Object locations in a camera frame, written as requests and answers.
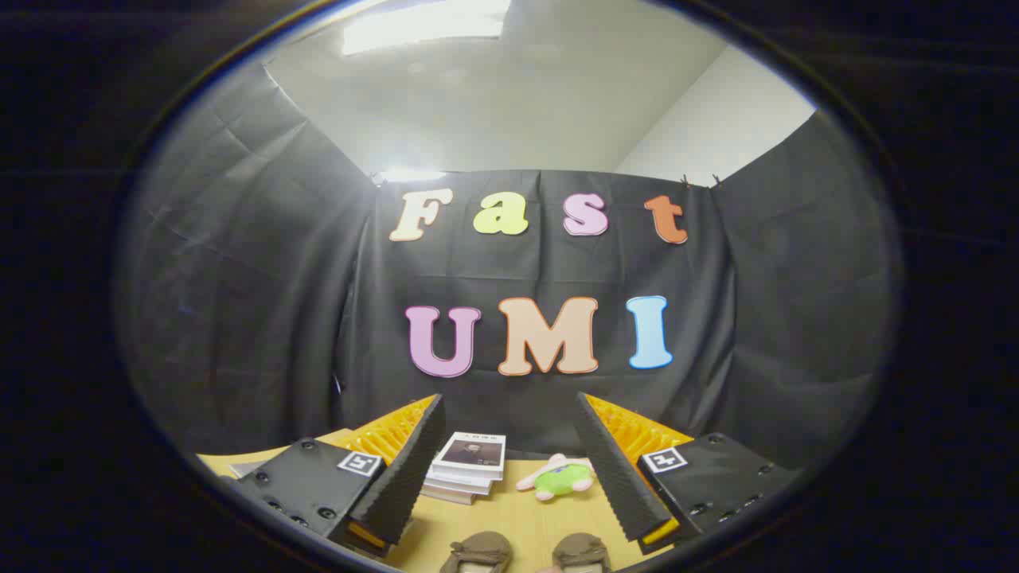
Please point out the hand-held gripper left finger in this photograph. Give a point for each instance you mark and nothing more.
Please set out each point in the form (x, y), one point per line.
(410, 469)

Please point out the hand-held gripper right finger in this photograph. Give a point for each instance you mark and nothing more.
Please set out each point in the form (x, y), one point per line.
(609, 469)

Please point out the brown fuzzy shoe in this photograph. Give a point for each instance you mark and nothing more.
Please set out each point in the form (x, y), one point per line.
(581, 551)
(478, 551)

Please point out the green plush toy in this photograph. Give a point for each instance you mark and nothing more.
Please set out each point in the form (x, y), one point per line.
(564, 479)

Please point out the white book with portrait cover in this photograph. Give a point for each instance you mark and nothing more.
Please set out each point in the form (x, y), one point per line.
(471, 454)

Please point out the ceiling light panel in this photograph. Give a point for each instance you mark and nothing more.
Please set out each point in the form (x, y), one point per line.
(426, 24)

